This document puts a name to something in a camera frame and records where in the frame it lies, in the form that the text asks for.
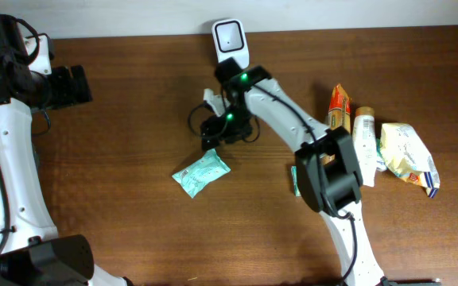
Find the white tube with tan cap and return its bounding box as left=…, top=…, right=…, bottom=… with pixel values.
left=352, top=106, right=377, bottom=187

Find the teal crinkled wipes packet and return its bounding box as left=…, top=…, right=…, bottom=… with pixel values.
left=172, top=149, right=231, bottom=199

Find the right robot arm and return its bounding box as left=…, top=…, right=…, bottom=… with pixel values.
left=200, top=58, right=390, bottom=285

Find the black right camera cable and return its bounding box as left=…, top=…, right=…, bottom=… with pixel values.
left=187, top=101, right=262, bottom=145

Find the small teal tissue pack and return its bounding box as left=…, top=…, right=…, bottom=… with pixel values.
left=375, top=138, right=387, bottom=172
left=290, top=165, right=301, bottom=197

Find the orange and tan snack package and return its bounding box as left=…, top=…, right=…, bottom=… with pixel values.
left=326, top=83, right=351, bottom=133

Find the cream and blue chip bag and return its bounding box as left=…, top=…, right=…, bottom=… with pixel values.
left=379, top=123, right=441, bottom=199

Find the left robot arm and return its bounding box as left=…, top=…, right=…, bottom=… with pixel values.
left=0, top=14, right=129, bottom=286

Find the white barcode scanner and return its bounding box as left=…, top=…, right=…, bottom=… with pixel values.
left=212, top=19, right=250, bottom=68

